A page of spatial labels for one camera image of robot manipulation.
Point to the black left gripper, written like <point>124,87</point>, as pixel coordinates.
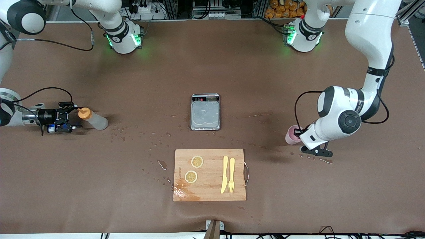
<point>297,131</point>

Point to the translucent sauce bottle orange cap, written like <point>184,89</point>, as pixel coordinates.
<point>96,120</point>

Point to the white socket strip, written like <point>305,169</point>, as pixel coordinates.
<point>146,10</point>
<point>217,15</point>

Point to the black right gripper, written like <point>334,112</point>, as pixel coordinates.
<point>49,116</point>

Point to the lemon slice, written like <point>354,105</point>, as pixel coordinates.
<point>197,161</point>
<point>191,176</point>

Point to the yellow plastic fork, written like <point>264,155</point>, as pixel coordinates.
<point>231,169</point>

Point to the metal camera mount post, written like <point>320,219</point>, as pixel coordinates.
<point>214,230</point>

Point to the aluminium frame profile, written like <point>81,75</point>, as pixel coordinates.
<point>406,15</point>

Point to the pink cup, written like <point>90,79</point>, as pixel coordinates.
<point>290,136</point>

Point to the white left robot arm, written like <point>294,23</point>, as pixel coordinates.
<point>368,33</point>

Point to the orange packaged goods pile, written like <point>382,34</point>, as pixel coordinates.
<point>277,10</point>

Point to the silver kitchen scale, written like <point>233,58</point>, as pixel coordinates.
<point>205,113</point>

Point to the yellow plastic knife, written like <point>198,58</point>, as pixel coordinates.
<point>224,172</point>

